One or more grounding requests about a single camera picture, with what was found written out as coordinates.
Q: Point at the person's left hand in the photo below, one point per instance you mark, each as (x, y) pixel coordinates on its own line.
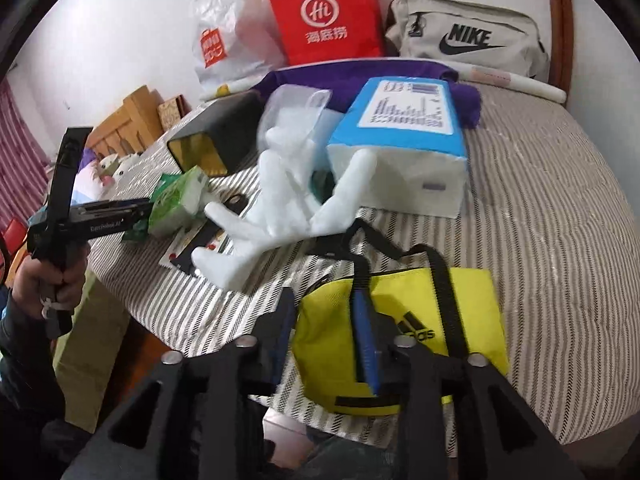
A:
(75, 272)

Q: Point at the purple towel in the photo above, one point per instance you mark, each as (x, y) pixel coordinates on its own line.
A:
(320, 77)

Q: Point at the light green tissue pack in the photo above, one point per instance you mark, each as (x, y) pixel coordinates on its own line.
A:
(175, 200)

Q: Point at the pink striped curtain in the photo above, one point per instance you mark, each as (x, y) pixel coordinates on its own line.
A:
(20, 150)

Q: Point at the white felt fabric piece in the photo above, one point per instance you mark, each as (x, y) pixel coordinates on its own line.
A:
(280, 220)

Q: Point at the blue tissue pack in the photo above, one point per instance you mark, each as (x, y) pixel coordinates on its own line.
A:
(400, 170)

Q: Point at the small black card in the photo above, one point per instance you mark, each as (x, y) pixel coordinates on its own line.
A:
(234, 205)

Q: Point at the black box yellow front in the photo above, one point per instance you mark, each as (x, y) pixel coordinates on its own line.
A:
(225, 120)

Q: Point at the dark green packet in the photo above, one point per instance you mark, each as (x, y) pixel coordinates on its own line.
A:
(137, 232)

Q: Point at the grey waist bag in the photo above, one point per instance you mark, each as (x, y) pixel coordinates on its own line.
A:
(425, 47)

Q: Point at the person's left forearm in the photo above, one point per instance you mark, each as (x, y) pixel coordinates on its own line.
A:
(25, 360)

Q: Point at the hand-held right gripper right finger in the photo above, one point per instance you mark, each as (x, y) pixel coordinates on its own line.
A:
(363, 345)

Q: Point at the printed paper card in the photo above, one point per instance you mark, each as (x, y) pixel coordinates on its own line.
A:
(185, 250)

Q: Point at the plush toys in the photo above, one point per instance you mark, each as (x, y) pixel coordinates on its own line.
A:
(112, 167)

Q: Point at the light wooden furniture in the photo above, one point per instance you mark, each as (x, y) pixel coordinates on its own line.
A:
(130, 120)

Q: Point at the woven patterned box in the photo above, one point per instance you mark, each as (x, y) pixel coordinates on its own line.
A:
(172, 112)

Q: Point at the tan cardboard box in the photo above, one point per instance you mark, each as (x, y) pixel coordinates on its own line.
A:
(90, 350)

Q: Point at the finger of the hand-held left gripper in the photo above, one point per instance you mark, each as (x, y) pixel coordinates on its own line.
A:
(135, 207)

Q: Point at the white plastic bag orange label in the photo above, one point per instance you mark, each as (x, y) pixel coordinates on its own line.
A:
(235, 25)

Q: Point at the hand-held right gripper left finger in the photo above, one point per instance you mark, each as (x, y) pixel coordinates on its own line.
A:
(284, 325)

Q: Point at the wooden bed headboard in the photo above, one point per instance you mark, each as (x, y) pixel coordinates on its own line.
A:
(560, 35)

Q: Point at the patterned rolled mat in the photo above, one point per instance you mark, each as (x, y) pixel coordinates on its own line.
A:
(515, 85)

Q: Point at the clear plastic bag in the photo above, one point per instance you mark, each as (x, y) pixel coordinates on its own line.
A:
(295, 110)

